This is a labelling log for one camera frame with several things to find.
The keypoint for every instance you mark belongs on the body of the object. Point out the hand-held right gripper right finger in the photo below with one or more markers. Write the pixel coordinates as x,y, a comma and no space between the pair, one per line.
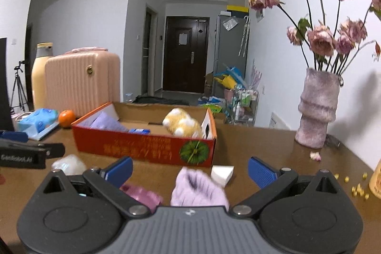
260,172

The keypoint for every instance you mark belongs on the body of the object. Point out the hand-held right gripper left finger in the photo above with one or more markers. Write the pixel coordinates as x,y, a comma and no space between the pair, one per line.
120,172

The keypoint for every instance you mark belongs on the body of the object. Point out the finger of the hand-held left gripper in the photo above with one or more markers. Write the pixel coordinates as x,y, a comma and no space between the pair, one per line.
15,136
53,149

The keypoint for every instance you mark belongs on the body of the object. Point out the white round sponge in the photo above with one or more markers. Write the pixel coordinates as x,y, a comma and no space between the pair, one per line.
70,164

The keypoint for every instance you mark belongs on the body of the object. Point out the red cardboard box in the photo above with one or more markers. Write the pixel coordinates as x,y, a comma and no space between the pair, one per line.
134,148

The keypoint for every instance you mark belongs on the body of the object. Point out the blue carton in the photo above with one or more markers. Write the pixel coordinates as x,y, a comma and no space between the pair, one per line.
140,131

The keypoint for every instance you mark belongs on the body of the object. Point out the purple fabric pouch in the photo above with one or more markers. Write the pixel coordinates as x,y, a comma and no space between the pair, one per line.
107,124

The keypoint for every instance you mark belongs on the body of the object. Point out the lilac fluffy headband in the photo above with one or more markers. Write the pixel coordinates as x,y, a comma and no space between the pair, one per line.
196,188

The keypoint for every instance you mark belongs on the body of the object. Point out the yellow plush toy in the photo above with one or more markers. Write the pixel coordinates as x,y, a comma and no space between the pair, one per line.
181,123

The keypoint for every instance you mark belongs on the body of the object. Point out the person's left hand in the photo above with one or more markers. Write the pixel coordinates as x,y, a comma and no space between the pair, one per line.
1,179

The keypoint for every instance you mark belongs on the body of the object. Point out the blue tissue pack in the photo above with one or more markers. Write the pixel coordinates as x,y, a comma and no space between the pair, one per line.
38,120

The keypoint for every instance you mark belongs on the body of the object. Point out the orange fruit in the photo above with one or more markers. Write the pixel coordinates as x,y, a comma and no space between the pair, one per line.
66,118

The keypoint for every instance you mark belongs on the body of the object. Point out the white wedge sponge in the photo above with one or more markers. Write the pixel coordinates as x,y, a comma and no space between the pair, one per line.
221,175

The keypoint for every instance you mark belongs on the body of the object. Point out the black paper bag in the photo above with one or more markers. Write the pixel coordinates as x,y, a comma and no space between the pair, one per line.
4,87

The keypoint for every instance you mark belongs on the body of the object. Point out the black tripod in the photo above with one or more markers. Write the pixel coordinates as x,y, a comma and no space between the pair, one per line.
18,84

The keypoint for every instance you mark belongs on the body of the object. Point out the fallen rose petal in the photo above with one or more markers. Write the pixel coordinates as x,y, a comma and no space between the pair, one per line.
315,156

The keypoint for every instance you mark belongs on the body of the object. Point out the yellow thermos bottle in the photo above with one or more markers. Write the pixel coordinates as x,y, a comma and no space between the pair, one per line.
38,78

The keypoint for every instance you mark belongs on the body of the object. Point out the pink ribbed suitcase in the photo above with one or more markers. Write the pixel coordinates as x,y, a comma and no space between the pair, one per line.
80,84

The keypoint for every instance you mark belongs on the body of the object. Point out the black glasses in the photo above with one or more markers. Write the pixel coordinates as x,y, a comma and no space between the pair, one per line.
333,141

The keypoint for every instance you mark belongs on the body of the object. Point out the pink bucket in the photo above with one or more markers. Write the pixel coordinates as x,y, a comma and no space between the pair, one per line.
229,94

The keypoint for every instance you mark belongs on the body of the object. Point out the purple textured vase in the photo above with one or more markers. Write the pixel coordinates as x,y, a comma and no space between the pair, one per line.
317,108

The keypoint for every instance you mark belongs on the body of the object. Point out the lilac dried flower bundle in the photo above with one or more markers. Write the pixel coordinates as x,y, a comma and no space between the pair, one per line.
256,76

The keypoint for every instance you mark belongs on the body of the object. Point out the pile of colourful bags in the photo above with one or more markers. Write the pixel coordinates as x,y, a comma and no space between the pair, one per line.
229,79

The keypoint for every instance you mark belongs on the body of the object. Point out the scattered yellow crumbs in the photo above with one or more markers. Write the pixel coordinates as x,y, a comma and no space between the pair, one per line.
358,190

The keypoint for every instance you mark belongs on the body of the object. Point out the brown cardboard box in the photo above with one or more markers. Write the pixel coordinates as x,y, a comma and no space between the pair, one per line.
209,84

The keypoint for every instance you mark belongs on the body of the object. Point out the yellow bear mug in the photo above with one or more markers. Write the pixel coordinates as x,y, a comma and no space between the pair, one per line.
376,182

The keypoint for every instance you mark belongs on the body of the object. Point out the grey refrigerator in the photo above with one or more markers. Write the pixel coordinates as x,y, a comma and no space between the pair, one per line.
229,51

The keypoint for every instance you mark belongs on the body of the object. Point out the dark brown entrance door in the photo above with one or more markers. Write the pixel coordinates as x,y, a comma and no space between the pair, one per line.
184,63

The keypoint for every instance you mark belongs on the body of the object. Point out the dark interior door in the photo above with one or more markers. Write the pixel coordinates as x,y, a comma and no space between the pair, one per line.
148,48

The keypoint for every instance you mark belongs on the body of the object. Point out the hanging folded umbrella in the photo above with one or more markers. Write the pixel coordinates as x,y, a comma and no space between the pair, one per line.
244,36

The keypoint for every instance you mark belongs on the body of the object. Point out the dried pink roses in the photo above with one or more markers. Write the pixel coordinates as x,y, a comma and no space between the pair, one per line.
321,39

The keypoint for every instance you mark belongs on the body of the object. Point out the clear plastic pouch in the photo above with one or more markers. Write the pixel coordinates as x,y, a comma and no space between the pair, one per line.
230,24

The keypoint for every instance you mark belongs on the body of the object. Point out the yellow box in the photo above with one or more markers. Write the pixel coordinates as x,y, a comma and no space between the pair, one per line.
237,9

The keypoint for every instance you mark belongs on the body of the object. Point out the wall poster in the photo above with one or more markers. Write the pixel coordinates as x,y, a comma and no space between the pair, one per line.
259,17

